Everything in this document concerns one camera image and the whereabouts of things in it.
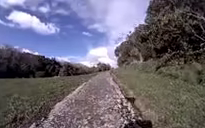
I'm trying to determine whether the grey gravel path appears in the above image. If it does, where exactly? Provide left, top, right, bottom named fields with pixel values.
left=29, top=70, right=141, bottom=128

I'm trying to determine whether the weedy grass verge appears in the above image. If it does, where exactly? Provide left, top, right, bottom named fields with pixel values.
left=110, top=59, right=205, bottom=128

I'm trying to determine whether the tall wood beside verge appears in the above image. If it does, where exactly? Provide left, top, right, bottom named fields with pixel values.
left=114, top=0, right=205, bottom=68

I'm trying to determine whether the dark wood beyond field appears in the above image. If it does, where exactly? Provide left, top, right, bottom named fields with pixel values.
left=0, top=44, right=112, bottom=79

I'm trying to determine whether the green grass field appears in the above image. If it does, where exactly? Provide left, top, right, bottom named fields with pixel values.
left=0, top=72, right=101, bottom=128

